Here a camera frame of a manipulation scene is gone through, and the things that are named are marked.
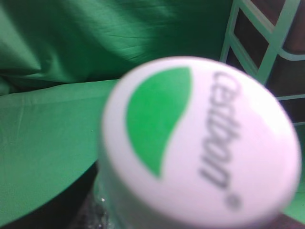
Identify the white drawer cabinet frame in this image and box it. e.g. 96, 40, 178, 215
220, 0, 305, 126

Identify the clear plastic water bottle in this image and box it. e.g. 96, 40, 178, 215
94, 56, 302, 229

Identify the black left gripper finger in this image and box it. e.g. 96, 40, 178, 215
1, 163, 97, 229

